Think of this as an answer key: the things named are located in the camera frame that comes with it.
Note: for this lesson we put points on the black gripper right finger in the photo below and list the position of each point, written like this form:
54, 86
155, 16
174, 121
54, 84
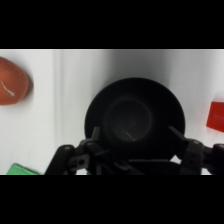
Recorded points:
194, 156

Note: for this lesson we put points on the green block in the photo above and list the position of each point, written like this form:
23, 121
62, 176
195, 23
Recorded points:
20, 170

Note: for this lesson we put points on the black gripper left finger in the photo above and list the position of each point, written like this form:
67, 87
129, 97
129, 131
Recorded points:
63, 159

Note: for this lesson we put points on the black bowl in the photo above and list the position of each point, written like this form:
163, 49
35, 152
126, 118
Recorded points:
134, 116

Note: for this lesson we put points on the red cube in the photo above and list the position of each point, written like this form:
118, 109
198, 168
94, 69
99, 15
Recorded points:
216, 117

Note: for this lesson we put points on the orange ball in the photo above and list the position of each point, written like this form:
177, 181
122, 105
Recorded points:
12, 82

